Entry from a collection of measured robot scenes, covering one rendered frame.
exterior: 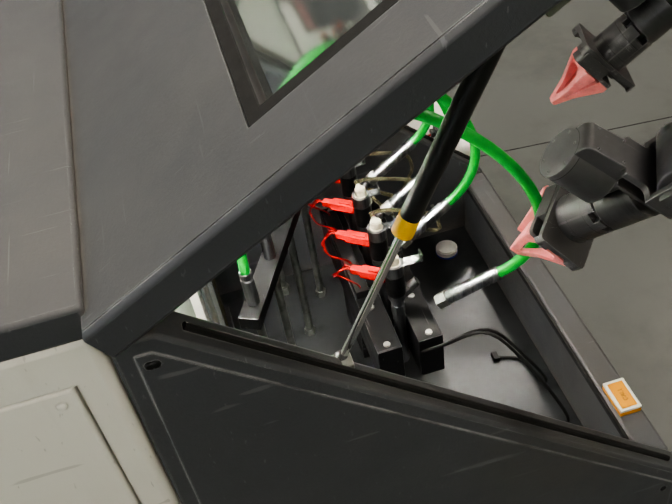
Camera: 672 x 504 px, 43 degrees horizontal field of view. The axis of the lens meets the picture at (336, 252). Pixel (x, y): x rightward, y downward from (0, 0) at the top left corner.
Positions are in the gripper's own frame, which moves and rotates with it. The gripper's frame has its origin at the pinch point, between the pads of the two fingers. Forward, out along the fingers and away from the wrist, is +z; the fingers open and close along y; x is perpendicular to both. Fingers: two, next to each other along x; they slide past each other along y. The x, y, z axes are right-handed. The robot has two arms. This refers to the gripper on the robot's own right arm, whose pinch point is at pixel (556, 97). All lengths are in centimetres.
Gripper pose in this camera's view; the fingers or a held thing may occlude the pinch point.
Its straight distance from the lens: 128.4
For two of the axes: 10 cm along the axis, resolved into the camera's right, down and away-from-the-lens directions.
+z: -6.3, 5.6, 5.4
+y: -7.8, -4.5, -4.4
